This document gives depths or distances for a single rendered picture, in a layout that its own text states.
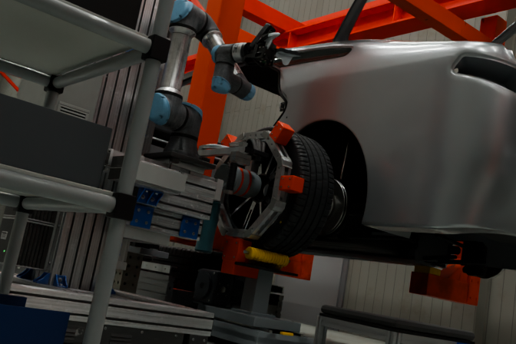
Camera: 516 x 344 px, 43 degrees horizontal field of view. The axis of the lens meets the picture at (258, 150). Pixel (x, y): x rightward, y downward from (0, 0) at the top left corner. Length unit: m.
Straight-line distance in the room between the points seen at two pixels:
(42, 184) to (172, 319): 1.55
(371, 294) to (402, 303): 0.49
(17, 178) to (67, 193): 0.08
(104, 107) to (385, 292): 6.01
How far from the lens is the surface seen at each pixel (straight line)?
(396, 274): 8.18
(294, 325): 3.29
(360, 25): 6.84
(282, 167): 3.08
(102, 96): 2.75
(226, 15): 3.84
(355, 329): 2.19
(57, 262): 2.65
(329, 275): 8.82
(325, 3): 10.59
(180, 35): 2.73
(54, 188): 1.09
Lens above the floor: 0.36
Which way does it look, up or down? 12 degrees up
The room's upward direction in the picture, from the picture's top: 10 degrees clockwise
